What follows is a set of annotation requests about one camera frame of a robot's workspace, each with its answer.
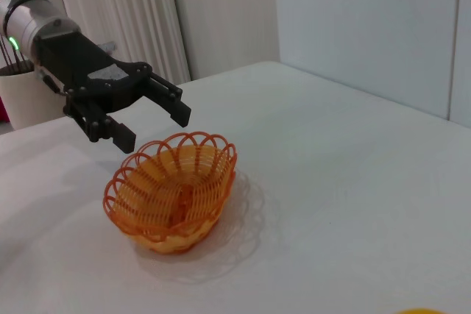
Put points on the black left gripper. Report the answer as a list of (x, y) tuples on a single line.
[(84, 67)]

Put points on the yellow banana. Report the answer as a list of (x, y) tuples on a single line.
[(417, 311)]

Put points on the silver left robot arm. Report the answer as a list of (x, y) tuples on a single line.
[(25, 16)]

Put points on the silver metal gripper connector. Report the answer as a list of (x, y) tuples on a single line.
[(107, 47)]

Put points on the white ribbed curtain panel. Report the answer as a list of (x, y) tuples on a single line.
[(140, 16)]

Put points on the white cylindrical container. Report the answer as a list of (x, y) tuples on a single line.
[(25, 100)]

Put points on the dark thin reed sticks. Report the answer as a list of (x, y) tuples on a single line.
[(16, 62)]

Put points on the pink object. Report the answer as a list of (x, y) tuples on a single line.
[(2, 110)]

